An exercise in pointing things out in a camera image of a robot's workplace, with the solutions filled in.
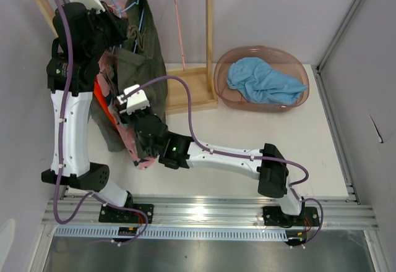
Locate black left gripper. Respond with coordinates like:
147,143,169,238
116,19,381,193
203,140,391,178
86,0,129,61

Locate pink navy patterned shorts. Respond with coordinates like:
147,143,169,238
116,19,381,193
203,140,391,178
98,16,155,169

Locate grey shorts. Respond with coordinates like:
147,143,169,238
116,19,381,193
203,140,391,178
89,97,125,153

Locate blue hanger of olive shorts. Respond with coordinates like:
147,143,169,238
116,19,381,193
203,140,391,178
111,0,145,54

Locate dark olive green shorts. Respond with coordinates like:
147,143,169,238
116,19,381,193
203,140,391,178
116,0,168,123

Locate bright orange shorts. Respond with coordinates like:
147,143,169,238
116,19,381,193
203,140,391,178
93,75,119,128

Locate pink hanger of blue shorts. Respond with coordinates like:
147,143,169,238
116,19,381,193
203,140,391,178
173,0,186,71

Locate light blue shorts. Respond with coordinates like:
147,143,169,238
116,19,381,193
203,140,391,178
226,57,308,106

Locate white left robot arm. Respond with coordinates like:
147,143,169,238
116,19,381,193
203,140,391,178
41,2,134,223

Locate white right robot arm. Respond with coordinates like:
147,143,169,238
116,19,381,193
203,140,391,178
120,107,305,225

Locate wooden clothes rack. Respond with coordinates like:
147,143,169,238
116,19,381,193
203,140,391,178
34,0,218,114

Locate brown translucent plastic basket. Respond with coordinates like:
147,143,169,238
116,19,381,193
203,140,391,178
213,46,309,113

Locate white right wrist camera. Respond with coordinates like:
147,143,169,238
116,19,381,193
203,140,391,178
117,84,150,115

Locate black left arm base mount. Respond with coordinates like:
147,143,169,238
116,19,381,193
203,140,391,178
98,203,154,224

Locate slotted grey cable duct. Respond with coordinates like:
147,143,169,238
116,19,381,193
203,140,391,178
54,225,295,242

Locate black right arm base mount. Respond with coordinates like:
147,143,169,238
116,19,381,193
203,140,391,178
262,206,319,228

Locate aluminium mounting rail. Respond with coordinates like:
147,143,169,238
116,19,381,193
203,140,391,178
41,195,380,230

